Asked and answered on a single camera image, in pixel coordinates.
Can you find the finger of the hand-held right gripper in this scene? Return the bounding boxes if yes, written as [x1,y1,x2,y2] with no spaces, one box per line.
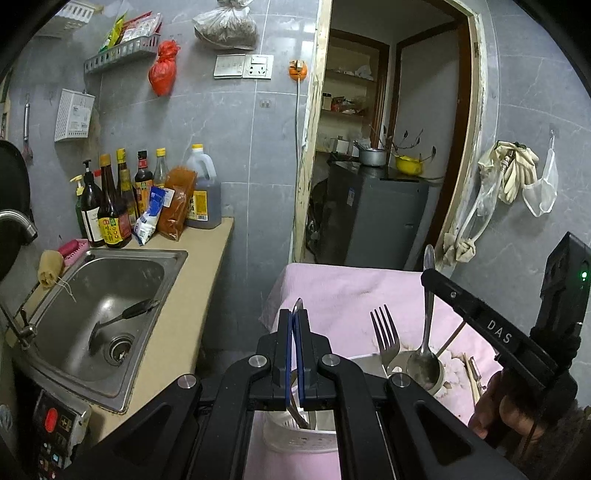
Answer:
[421,269,561,393]

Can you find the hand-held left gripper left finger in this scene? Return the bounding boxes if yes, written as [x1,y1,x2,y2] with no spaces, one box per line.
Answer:
[62,308,297,480]

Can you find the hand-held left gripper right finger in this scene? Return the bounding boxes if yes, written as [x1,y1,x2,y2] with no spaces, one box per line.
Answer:
[298,308,532,480]

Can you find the white plastic utensil holder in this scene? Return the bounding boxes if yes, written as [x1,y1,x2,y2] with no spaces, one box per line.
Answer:
[263,353,446,455]

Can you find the large silver spoon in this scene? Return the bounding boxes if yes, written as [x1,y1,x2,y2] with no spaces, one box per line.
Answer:
[405,244,440,391]

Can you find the silver fork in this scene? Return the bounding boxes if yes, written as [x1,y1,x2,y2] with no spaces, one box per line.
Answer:
[369,305,402,377]

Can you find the person's right forearm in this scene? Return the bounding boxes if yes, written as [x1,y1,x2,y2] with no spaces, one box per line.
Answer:
[499,401,591,480]

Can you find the person's right hand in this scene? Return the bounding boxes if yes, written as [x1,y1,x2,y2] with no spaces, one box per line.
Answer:
[467,369,550,446]

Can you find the knotted beige rag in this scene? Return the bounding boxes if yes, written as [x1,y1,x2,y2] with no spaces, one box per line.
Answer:
[442,231,477,266]

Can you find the pink floral cloth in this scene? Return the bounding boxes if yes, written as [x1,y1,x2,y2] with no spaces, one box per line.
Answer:
[242,262,509,480]

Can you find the beige kitchen counter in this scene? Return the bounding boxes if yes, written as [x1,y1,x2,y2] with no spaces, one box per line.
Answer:
[88,217,235,444]

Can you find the white mesh bag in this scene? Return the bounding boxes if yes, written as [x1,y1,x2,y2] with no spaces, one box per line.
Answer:
[522,131,559,217]

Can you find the clear plastic bag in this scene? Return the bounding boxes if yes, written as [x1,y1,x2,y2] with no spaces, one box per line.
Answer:
[471,157,502,217]

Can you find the cream rubber gloves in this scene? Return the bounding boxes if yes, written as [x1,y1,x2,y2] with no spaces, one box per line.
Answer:
[478,141,540,205]

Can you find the grey washing machine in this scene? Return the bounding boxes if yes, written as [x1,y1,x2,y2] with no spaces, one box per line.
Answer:
[318,159,432,271]

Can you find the yellow bowl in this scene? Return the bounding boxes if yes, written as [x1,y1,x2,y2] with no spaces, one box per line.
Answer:
[394,154,424,176]

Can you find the large dark liquid jug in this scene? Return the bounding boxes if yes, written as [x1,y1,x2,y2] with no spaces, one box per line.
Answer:
[185,144,222,230]

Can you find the stainless steel sink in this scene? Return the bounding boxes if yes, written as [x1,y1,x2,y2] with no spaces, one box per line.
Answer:
[9,247,189,414]

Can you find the orange spice bag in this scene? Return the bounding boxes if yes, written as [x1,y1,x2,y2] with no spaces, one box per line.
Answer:
[156,166,198,241]

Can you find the white blue packet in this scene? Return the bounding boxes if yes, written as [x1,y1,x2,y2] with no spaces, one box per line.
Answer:
[133,186,177,246]

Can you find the metal cooking pot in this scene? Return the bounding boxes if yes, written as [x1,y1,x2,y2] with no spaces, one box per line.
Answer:
[353,141,387,168]

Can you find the red label sauce bottle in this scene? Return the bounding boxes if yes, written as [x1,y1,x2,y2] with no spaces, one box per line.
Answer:
[96,154,134,249]

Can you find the clear glass bottle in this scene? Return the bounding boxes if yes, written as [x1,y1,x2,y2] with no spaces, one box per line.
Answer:
[152,148,169,188]

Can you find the dark sauce bottle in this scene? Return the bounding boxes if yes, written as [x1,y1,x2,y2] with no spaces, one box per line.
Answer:
[134,150,155,217]

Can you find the yellow cap sauce bottle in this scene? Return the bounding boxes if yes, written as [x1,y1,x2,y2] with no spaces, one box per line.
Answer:
[115,148,138,227]

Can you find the pink soap dish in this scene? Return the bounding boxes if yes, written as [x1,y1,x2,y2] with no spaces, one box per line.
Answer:
[58,237,89,267]

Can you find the dark brown pump bottle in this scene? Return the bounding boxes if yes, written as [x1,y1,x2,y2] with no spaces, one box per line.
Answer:
[79,159,108,248]

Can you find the black appliance with red button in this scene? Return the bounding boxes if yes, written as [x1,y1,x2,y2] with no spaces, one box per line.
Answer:
[28,388,93,480]

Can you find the brown wooden shelf unit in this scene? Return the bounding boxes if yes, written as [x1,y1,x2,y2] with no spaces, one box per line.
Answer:
[318,30,391,158]

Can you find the loofah sponge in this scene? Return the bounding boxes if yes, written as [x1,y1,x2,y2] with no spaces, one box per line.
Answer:
[38,249,65,289]

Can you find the green pump bottle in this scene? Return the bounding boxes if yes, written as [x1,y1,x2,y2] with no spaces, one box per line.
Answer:
[69,174,90,238]

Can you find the metal faucet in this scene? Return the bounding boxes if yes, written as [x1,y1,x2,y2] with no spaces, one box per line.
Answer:
[0,209,38,352]

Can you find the red plastic bag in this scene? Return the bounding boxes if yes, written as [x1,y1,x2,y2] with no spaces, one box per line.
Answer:
[148,39,178,97]

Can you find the white hanging basket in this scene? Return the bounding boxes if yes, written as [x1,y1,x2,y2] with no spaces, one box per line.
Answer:
[54,89,96,143]

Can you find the black wok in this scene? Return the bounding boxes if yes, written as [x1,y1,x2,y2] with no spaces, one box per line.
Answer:
[0,140,32,282]

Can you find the clear bag of dried goods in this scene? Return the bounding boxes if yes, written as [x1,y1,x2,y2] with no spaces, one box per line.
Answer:
[192,6,258,51]

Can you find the metal hanging peeler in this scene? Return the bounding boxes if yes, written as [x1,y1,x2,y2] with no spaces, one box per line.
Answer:
[22,95,34,162]

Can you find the red white packets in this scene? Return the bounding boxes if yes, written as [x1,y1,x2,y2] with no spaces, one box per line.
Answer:
[121,11,163,44]

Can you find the yellow green snack packet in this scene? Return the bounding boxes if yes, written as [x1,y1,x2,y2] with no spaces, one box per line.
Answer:
[99,10,127,51]

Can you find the black handled ladle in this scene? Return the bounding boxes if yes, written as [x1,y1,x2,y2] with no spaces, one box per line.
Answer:
[88,299,160,356]

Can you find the worn white door frame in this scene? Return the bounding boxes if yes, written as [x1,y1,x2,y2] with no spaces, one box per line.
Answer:
[290,0,490,278]

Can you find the white wall socket panel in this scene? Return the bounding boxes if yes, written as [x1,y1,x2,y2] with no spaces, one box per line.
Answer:
[244,54,274,80]

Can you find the white wall switch panel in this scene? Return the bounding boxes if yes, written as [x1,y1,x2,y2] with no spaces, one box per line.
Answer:
[213,54,246,79]

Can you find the grey wall shelf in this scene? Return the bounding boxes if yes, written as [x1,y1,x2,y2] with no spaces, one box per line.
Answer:
[83,34,160,75]

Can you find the white wall basket rack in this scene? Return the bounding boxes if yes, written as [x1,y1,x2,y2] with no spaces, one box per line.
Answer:
[44,0,105,38]

